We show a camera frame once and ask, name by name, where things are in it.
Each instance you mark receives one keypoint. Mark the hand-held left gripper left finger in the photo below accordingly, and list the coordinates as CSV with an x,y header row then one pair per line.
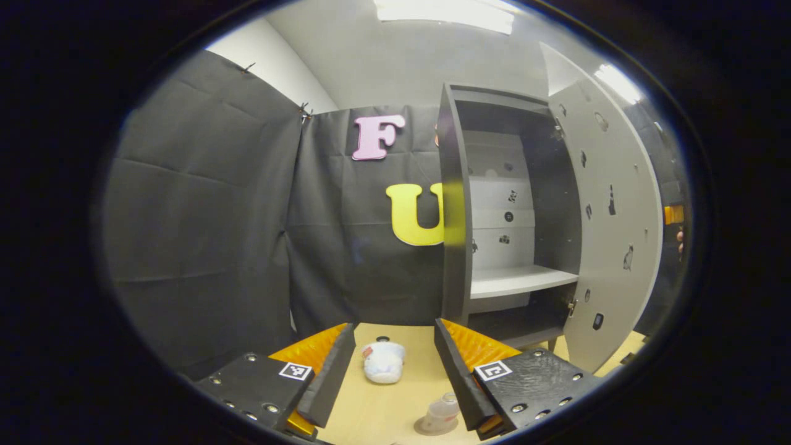
x,y
334,377

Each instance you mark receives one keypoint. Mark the large ceiling lamp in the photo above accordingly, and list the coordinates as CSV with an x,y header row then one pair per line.
x,y
445,12

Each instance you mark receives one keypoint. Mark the small metal clip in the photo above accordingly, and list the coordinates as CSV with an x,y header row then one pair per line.
x,y
304,112

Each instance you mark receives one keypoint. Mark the white cabinet shelf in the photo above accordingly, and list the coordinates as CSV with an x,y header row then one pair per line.
x,y
519,281

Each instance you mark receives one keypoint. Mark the black backdrop cloth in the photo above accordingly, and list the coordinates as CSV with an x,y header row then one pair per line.
x,y
198,216

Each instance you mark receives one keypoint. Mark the dark grey cabinet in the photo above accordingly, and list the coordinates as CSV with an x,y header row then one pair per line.
x,y
456,278

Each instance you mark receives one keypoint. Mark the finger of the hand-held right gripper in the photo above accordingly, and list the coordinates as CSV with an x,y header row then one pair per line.
x,y
674,214

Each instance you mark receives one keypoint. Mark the clear plastic bottle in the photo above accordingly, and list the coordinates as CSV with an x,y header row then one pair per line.
x,y
444,411

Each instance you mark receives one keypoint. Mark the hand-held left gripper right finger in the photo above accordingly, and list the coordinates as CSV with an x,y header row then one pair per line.
x,y
457,380

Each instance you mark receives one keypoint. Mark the round grey coaster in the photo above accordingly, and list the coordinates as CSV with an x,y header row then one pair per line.
x,y
423,428

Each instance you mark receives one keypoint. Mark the small ceiling lamp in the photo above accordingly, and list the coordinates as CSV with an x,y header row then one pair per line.
x,y
620,83

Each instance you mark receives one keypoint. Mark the white crumpled bundle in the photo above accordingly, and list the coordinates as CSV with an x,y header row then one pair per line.
x,y
383,364

